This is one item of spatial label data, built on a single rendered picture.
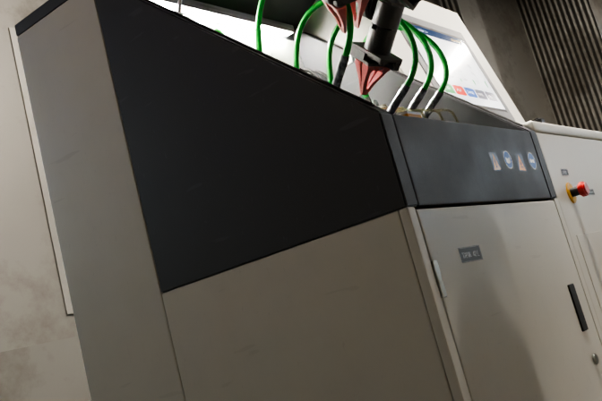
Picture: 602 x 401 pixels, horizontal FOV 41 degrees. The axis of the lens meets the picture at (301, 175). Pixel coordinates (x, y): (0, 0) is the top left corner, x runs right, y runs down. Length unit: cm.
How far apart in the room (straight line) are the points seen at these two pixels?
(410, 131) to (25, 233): 272
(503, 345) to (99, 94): 95
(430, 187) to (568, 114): 649
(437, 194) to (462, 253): 11
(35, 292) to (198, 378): 229
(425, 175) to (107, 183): 70
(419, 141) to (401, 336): 33
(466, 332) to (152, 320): 65
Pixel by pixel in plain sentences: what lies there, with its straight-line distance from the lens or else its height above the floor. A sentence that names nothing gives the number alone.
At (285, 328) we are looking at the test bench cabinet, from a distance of 143.
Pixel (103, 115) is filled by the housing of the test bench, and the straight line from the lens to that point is 175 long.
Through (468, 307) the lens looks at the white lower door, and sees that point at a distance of 136.
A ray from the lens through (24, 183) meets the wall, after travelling 394.
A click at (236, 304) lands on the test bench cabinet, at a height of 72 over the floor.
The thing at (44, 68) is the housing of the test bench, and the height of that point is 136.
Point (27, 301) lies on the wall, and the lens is 380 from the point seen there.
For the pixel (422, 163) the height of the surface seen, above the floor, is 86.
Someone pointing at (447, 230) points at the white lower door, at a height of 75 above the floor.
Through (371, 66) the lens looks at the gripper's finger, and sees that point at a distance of 169.
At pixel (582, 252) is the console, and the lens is 195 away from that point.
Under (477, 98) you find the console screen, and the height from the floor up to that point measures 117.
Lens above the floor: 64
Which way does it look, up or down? 11 degrees up
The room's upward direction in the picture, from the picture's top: 15 degrees counter-clockwise
